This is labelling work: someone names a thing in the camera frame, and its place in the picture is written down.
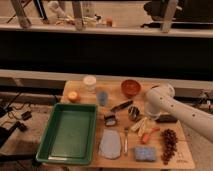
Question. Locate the yellow banana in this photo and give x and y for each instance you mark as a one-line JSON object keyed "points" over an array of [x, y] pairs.
{"points": [[139, 127]]}

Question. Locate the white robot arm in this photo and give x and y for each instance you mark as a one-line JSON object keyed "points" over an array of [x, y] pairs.
{"points": [[161, 97]]}

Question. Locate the red bowl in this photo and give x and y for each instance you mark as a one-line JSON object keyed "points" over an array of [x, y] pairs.
{"points": [[130, 88]]}

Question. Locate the white clear cup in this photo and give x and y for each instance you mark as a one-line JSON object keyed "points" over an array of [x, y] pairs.
{"points": [[90, 83]]}

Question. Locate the orange fruit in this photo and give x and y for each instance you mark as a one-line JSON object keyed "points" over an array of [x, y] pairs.
{"points": [[73, 96]]}

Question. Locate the striped black white can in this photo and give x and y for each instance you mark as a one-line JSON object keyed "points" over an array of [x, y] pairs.
{"points": [[133, 113]]}

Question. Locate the silver fork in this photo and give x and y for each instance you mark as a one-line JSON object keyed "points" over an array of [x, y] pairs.
{"points": [[126, 130]]}

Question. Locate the light blue folded cloth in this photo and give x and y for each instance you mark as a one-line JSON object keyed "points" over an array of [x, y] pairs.
{"points": [[110, 145]]}

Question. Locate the green plastic tray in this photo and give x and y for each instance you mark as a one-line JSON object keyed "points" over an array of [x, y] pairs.
{"points": [[69, 135]]}

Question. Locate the orange carrot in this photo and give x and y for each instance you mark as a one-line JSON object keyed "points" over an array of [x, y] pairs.
{"points": [[146, 136]]}

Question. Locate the small black block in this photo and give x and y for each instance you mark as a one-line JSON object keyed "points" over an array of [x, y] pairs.
{"points": [[166, 119]]}

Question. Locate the blue sponge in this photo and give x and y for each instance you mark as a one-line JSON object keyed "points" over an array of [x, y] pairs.
{"points": [[145, 154]]}

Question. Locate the bunch of red grapes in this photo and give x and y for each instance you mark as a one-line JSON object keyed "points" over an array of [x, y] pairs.
{"points": [[170, 140]]}

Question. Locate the black handled knife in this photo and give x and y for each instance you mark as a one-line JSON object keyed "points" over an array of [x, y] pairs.
{"points": [[121, 106]]}

